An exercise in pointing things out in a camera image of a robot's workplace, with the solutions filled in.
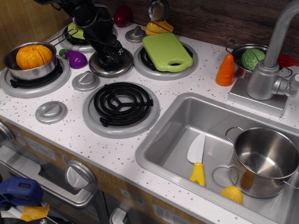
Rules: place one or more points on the steel saucepan with handle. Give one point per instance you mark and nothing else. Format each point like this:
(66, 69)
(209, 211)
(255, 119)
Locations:
(31, 74)

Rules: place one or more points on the green toy cabbage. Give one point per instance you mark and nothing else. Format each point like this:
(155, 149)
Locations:
(251, 57)

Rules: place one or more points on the silver knob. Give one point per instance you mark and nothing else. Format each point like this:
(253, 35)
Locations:
(51, 112)
(86, 81)
(135, 35)

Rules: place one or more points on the silver knob back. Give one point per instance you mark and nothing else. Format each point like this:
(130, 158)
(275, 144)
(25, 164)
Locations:
(135, 35)

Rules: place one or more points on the silver knob front left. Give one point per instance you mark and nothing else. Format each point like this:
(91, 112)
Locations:
(51, 112)

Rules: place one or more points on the back right stove burner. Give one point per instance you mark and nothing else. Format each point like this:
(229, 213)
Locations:
(144, 65)

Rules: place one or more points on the black stove burner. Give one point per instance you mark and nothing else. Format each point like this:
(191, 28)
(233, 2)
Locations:
(39, 90)
(121, 110)

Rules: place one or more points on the yellow toy banana bunch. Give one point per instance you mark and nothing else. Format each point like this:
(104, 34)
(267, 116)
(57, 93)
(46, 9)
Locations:
(158, 27)

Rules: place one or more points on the front black stove burner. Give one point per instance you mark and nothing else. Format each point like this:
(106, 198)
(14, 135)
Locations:
(121, 110)

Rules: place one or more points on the yellow toy corn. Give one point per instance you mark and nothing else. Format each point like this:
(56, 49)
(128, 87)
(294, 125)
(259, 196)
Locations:
(233, 193)

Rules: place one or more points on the purple toy eggplant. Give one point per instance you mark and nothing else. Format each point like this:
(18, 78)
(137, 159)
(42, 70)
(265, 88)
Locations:
(76, 59)

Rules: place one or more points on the round steel pot lid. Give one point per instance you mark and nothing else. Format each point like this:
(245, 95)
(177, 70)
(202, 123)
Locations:
(115, 69)

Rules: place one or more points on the yellow cloth scrap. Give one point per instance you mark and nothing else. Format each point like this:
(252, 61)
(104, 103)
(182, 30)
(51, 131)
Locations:
(31, 213)

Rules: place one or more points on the green toy plate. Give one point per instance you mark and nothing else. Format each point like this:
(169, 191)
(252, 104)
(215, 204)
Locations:
(75, 31)

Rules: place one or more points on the silver oven door handle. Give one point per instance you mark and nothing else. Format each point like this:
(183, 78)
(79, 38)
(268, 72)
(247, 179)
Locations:
(22, 166)

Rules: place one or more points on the left black stove burner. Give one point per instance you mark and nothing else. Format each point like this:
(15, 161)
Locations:
(39, 90)

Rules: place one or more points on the blue clamp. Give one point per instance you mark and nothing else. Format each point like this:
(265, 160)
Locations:
(20, 191)

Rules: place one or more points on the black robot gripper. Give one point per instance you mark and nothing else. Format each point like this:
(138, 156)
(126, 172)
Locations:
(96, 21)

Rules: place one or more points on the small steel pot back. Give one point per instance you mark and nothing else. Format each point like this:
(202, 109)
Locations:
(237, 52)

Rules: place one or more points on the orange toy carrot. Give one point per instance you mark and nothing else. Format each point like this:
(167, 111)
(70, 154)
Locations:
(225, 75)

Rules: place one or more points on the silver oven dial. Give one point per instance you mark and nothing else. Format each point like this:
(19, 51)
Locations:
(5, 134)

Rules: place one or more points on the silver toy faucet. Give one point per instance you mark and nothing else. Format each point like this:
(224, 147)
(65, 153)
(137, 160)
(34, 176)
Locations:
(265, 90)

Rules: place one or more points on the green toy cutting board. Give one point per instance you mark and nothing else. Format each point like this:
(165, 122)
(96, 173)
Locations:
(167, 53)

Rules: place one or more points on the silver toy sink basin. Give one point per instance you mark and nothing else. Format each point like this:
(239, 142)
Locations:
(164, 152)

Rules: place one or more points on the large steel pot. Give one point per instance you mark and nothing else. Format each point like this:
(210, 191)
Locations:
(262, 162)

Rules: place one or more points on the back left stove burner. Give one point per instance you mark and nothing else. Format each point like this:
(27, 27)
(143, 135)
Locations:
(71, 43)

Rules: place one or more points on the red toy pepper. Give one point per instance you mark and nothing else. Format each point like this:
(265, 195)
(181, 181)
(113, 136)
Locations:
(285, 61)

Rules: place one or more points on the orange toy pumpkin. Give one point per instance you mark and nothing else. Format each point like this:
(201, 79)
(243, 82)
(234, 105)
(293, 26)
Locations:
(33, 56)

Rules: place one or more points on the silver knob middle left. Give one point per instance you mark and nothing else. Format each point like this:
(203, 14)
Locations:
(86, 81)

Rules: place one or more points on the hanging steel ladle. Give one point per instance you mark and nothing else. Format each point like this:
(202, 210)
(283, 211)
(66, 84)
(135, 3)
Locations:
(159, 10)

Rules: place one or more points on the toy knife yellow handle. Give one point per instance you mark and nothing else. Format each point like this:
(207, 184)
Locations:
(195, 156)

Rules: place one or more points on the dark red toy fruit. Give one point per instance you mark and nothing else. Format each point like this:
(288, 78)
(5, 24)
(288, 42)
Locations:
(122, 16)

